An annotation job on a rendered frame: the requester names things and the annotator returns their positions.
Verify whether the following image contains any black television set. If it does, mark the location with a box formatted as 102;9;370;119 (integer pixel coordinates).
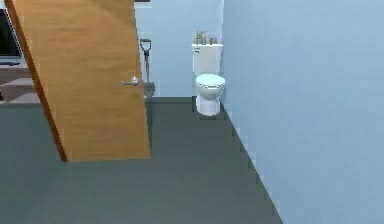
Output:
0;8;24;66

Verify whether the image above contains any white toilet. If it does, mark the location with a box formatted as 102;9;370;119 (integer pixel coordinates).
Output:
190;43;226;117

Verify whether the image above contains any grey toilet plunger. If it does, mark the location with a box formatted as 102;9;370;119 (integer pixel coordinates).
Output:
139;38;156;100

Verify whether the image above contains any small green house plant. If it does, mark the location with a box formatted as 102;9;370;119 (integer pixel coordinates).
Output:
195;30;208;46

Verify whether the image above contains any brown wooden room door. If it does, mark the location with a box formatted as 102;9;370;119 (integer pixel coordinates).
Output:
3;0;152;163

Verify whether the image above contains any brown television stand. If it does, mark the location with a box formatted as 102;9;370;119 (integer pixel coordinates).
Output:
0;59;42;105

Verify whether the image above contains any silver door lever handle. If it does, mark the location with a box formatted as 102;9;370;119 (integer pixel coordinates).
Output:
121;76;140;87

